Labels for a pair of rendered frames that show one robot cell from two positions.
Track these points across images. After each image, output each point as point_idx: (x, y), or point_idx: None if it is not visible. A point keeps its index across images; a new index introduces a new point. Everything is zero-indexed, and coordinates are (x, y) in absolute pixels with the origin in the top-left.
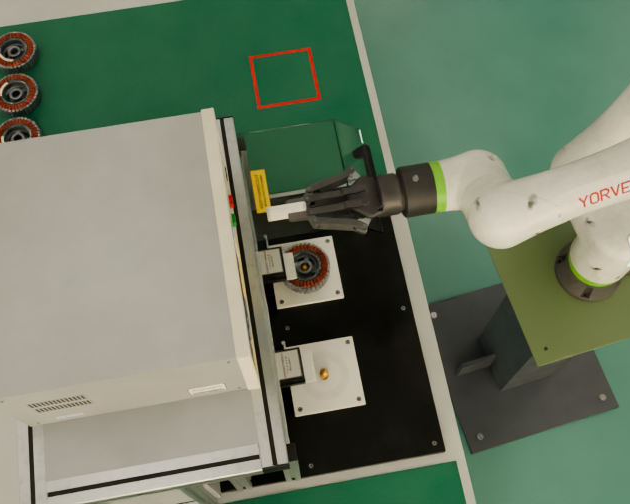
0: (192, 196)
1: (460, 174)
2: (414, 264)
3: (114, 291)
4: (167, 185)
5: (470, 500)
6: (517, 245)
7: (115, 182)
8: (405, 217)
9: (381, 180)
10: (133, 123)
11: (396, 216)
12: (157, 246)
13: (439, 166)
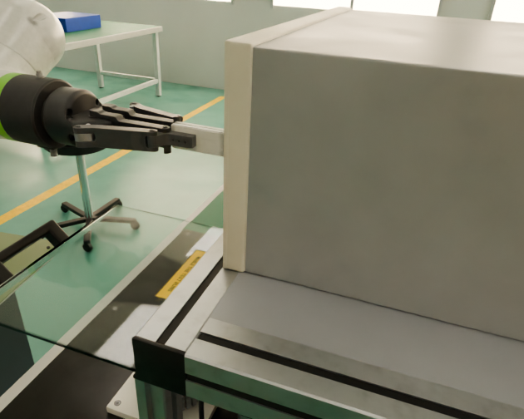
0: (338, 29)
1: None
2: (56, 347)
3: (475, 27)
4: (372, 36)
5: (192, 216)
6: None
7: (467, 47)
8: None
9: (70, 93)
10: (413, 63)
11: (6, 406)
12: (408, 27)
13: (0, 78)
